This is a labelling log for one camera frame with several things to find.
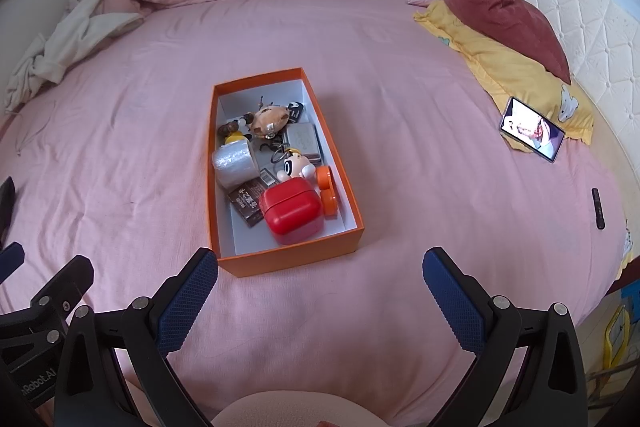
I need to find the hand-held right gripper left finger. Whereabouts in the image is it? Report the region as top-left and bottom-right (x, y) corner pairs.
(52, 248), (219, 427)

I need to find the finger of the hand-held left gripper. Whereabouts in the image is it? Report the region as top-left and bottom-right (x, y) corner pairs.
(30, 254), (96, 325)
(0, 177), (26, 285)

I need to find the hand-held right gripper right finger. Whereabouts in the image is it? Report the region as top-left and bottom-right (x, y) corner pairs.
(422, 247), (588, 427)

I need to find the dark brown packet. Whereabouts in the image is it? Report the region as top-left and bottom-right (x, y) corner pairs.
(227, 177), (273, 228)

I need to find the orange cardboard box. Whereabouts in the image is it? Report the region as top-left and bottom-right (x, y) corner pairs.
(206, 67), (367, 279)

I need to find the red plastic case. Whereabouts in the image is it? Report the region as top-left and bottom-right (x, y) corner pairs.
(259, 179), (323, 247)

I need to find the clear tape roll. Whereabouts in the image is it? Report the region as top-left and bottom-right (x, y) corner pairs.
(211, 139), (261, 189)

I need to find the orange contact lens case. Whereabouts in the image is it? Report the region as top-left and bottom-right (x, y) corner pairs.
(315, 166), (340, 220)

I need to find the cream cartoon figure keychain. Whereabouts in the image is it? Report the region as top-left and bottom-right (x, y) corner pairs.
(272, 147), (317, 184)

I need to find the wooden bead bracelet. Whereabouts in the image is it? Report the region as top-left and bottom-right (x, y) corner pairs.
(218, 112), (256, 138)

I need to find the silver metal tin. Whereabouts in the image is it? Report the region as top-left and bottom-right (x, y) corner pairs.
(282, 123), (322, 162)

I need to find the brown plush keychain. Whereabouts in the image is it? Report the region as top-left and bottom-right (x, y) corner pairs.
(248, 97), (291, 140)

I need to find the small black stick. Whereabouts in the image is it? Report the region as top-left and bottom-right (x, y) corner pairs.
(591, 188), (606, 230)

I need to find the smartphone with lit screen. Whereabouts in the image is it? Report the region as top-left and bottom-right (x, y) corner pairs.
(500, 96), (566, 164)

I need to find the pink bed sheet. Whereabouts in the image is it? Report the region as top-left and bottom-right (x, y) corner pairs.
(0, 0), (631, 427)

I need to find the crumpled white cloth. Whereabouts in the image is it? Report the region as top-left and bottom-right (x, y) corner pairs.
(4, 0), (146, 112)

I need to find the yellow pillow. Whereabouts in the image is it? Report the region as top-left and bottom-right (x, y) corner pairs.
(413, 0), (596, 155)

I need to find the maroon pillow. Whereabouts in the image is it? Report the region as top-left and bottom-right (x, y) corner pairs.
(443, 0), (572, 85)

